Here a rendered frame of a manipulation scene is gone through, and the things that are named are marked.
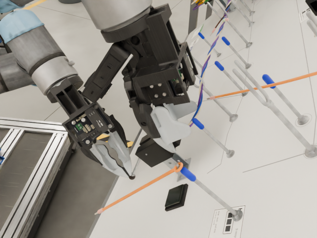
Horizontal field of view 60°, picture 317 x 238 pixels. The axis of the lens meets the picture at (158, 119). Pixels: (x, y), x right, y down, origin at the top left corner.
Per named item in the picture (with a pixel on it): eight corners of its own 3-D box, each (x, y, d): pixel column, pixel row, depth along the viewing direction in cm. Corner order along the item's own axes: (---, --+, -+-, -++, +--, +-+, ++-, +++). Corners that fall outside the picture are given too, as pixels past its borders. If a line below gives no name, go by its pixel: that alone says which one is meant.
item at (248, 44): (245, 49, 65) (205, 4, 60) (246, 46, 66) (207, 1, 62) (252, 44, 64) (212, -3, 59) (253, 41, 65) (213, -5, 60)
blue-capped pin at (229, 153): (227, 152, 43) (189, 117, 40) (235, 148, 42) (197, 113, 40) (226, 159, 42) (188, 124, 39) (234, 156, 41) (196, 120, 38)
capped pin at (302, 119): (306, 124, 34) (265, 78, 32) (296, 125, 36) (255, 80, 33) (311, 115, 35) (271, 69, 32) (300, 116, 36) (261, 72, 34)
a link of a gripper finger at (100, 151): (115, 191, 49) (85, 149, 49) (116, 184, 55) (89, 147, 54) (129, 180, 49) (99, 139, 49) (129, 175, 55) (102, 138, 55)
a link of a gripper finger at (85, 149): (95, 170, 53) (68, 133, 53) (96, 169, 55) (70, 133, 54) (115, 156, 54) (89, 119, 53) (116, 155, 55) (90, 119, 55)
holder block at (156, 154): (157, 150, 51) (141, 137, 50) (178, 138, 48) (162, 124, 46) (151, 167, 48) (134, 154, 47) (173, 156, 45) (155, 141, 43)
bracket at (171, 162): (182, 162, 52) (163, 146, 50) (191, 157, 50) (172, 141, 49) (177, 182, 48) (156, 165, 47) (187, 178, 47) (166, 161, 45)
